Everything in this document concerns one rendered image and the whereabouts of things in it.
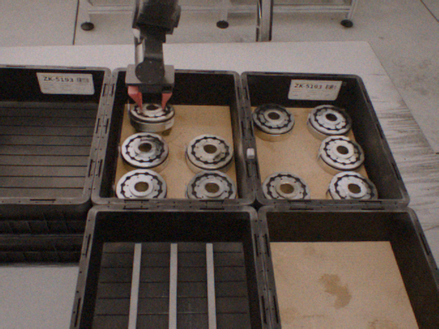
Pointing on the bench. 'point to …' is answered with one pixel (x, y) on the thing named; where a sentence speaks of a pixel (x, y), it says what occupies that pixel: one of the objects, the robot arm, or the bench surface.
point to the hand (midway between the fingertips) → (151, 105)
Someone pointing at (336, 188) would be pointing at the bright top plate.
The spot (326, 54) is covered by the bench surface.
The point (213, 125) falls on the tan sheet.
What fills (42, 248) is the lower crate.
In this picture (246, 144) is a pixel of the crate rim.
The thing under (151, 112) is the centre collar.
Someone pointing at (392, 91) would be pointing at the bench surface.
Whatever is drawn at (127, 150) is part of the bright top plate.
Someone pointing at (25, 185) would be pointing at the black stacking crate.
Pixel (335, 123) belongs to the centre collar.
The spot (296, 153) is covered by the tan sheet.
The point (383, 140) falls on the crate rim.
